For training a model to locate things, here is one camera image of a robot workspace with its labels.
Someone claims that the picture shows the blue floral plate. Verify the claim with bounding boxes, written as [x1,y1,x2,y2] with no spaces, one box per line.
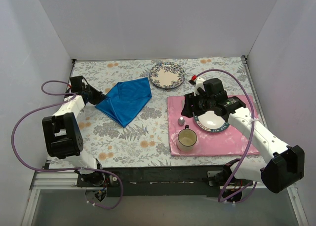
[149,62,186,89]

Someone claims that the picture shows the pink placemat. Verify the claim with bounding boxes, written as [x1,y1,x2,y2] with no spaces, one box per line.
[167,96,248,156]

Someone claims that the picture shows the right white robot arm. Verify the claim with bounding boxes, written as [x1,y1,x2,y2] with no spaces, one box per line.
[181,76,305,193]

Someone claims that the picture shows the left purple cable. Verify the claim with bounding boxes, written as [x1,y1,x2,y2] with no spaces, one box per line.
[11,80,124,210]

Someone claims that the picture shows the floral tablecloth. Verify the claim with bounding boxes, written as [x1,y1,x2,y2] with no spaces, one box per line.
[48,57,276,169]

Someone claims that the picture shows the green rimmed white plate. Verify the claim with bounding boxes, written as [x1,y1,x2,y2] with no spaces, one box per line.
[193,111,230,133]

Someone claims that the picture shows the cream enamel mug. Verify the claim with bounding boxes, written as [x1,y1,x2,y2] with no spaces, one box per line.
[177,125,198,152]

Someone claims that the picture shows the blue cloth napkin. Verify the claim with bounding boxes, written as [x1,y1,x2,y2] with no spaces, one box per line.
[95,77,152,128]

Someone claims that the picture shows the purple cable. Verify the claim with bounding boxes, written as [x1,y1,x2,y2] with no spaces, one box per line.
[189,69,259,204]
[11,80,124,210]

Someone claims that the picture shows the silver spoon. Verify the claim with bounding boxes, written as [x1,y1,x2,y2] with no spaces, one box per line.
[177,100,185,126]

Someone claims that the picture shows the aluminium frame rail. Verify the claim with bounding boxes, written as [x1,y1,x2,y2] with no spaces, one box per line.
[22,172,308,226]

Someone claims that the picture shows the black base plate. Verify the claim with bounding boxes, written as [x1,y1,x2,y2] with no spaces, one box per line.
[76,165,252,198]

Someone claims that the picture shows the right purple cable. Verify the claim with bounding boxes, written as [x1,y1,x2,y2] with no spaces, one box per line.
[189,69,259,204]

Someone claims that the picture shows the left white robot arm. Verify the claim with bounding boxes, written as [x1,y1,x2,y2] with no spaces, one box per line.
[42,76,106,187]

